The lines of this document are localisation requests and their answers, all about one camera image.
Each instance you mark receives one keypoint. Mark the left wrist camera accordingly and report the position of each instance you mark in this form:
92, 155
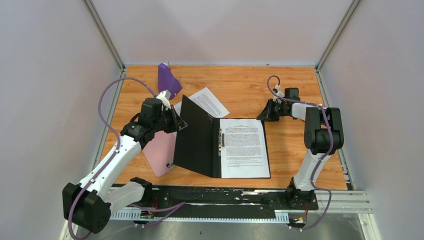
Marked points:
164, 96

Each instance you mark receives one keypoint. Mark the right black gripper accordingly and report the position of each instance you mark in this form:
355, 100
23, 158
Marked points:
267, 115

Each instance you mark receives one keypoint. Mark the metal folder clip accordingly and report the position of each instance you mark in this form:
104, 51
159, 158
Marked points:
220, 140

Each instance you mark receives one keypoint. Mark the pink clipboard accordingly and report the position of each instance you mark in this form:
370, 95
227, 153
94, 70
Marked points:
159, 152

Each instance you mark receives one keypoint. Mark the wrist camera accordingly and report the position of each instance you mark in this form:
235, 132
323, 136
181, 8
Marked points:
164, 96
278, 94

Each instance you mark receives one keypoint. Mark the printed paper sheet on clipboard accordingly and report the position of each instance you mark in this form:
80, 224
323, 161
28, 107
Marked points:
200, 106

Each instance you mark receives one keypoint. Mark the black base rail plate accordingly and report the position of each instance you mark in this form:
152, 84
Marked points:
201, 202

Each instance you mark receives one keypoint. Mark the printed white paper sheet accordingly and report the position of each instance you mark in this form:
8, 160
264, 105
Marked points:
244, 152

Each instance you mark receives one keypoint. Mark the red folder with black inside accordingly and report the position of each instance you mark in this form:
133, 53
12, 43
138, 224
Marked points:
196, 148

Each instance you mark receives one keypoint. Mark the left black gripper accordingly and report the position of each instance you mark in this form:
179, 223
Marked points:
178, 123

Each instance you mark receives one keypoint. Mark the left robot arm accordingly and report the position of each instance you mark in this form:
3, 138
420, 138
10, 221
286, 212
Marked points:
91, 202

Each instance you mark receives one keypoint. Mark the purple plastic stand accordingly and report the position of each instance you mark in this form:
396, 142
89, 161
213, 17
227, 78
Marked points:
166, 81

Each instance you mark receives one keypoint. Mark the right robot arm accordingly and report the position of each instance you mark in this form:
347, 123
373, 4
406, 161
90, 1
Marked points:
323, 136

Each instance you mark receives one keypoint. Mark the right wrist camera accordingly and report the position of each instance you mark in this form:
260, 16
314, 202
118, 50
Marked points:
278, 94

